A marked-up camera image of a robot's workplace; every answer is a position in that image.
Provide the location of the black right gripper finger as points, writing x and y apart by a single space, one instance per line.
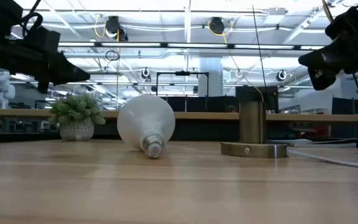
325 79
319 59

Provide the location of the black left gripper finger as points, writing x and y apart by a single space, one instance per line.
70 73

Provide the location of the brass lamp base socket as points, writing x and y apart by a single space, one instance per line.
253 124

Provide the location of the white flood light bulb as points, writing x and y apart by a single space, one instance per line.
145 121

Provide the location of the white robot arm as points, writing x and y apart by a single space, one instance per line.
0 88

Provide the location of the green plant in white pot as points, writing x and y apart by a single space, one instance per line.
76 112

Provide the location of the dark blue partition panels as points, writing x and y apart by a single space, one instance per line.
342 118

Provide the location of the waterfall cover book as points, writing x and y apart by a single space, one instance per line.
322 143

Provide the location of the black monitor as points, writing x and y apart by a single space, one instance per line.
245 93

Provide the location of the white round column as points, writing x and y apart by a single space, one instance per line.
210 77

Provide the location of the black partition panels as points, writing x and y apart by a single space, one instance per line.
197 104

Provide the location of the long light wooden table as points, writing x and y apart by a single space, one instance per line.
197 115

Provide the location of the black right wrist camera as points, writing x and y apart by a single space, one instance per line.
342 25

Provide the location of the black aluminium table frame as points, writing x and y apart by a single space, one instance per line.
11 137

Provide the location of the black frame stand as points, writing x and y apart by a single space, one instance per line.
182 73

